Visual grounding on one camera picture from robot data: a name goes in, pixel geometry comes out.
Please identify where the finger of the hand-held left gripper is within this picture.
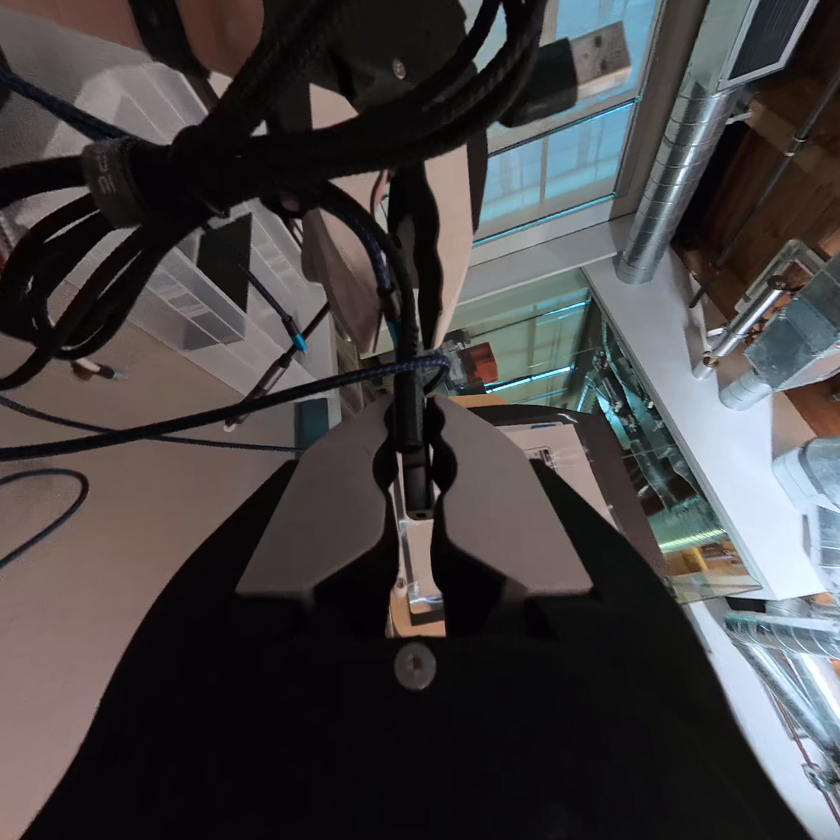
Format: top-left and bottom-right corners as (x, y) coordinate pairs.
(387, 128), (492, 354)
(301, 84), (398, 357)

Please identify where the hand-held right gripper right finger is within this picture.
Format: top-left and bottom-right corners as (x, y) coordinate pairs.
(428, 395), (596, 605)

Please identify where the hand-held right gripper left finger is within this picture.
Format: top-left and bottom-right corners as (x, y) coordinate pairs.
(235, 397), (403, 605)

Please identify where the clear plastic bin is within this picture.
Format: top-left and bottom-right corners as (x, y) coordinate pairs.
(0, 10), (339, 395)

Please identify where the blue braided cable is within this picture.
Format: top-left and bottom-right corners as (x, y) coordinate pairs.
(0, 69), (454, 568)

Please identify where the black bin divider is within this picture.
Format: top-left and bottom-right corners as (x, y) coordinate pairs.
(197, 213), (253, 315)

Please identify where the orange machine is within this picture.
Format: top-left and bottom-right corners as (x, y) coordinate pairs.
(459, 341), (501, 387)

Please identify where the black wristband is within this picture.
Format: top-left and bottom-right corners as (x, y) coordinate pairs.
(128, 0), (221, 109)

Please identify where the silver ventilation duct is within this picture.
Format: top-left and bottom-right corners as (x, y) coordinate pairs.
(773, 438), (840, 572)
(613, 0), (746, 284)
(692, 239), (840, 411)

